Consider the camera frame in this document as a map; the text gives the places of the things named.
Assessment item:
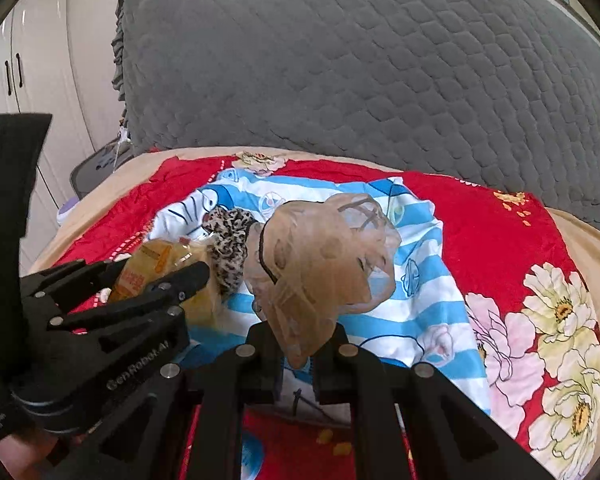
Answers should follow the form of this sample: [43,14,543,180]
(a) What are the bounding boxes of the yellow snack packet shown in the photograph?
[107,237,227,327]

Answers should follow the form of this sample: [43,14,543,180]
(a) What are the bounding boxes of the red floral blanket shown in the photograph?
[55,152,600,480]

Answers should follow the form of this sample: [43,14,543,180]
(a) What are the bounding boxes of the blue striped cartoon cloth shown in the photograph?
[150,167,492,417]

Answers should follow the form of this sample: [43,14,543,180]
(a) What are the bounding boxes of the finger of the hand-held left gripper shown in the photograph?
[21,255,132,311]
[50,261,212,335]

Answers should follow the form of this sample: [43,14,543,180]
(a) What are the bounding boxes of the purple waste bin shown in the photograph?
[56,197,82,227]

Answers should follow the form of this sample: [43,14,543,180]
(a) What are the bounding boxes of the leopard print scrunchie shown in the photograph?
[202,208,262,297]

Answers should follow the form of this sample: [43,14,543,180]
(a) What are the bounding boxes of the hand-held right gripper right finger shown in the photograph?
[311,322,556,480]

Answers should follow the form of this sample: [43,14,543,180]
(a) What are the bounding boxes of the grey quilted headboard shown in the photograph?
[111,0,600,247]

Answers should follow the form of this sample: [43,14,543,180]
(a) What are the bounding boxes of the white wardrobe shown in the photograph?
[0,0,127,271]

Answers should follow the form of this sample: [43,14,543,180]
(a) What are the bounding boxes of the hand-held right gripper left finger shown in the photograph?
[55,322,287,480]

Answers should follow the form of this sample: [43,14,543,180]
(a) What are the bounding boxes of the beige mesh scrunchie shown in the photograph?
[242,192,399,369]

